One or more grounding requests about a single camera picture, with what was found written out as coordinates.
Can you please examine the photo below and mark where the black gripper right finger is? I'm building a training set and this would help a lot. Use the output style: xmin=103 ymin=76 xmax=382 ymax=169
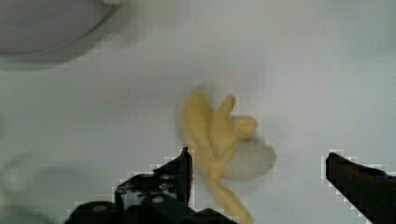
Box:
xmin=325 ymin=152 xmax=396 ymax=224

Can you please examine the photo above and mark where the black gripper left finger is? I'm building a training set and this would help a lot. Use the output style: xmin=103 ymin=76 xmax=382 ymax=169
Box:
xmin=64 ymin=148 xmax=237 ymax=224

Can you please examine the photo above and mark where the peeled yellow banana toy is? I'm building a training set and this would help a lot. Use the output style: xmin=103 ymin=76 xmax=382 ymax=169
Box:
xmin=181 ymin=91 xmax=276 ymax=224

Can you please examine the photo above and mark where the lilac round plate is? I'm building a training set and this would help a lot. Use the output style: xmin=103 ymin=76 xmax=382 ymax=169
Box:
xmin=0 ymin=0 xmax=125 ymax=55

